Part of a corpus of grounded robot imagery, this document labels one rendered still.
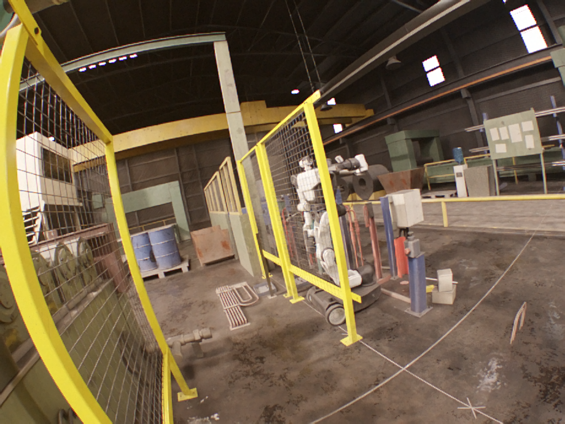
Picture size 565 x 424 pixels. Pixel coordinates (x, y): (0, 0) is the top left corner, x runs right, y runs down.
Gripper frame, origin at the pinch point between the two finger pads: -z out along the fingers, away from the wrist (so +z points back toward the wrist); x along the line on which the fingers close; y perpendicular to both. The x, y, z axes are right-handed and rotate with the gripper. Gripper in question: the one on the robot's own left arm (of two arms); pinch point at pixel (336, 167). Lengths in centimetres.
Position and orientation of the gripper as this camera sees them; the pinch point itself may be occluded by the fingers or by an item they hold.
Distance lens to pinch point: 177.9
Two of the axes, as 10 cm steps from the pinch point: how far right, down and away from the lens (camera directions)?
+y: -2.1, -9.7, -0.9
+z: 9.1, -2.3, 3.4
